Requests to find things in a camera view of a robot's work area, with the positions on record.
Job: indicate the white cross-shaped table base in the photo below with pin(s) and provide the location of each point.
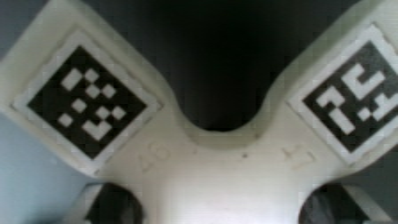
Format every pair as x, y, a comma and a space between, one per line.
87, 98

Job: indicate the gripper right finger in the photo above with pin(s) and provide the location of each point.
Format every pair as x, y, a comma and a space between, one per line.
341, 205

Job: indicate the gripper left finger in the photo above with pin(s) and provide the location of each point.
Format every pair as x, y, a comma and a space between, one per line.
105, 206

